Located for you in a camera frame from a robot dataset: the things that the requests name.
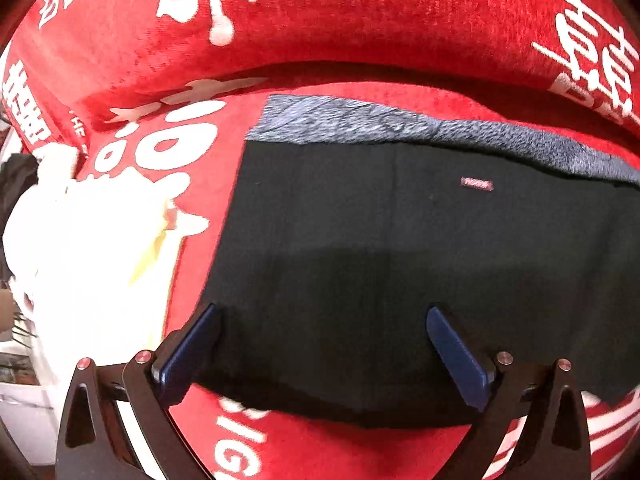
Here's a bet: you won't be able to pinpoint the black clothing pile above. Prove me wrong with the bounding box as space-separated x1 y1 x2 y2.
0 152 42 241

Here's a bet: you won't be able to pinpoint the red sofa with white characters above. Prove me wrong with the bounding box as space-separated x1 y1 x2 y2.
1 0 639 479

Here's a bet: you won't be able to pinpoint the cream white garment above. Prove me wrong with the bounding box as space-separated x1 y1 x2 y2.
3 143 208 384

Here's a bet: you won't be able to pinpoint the black pants with grey waistband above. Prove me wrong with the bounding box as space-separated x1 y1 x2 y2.
198 94 639 427

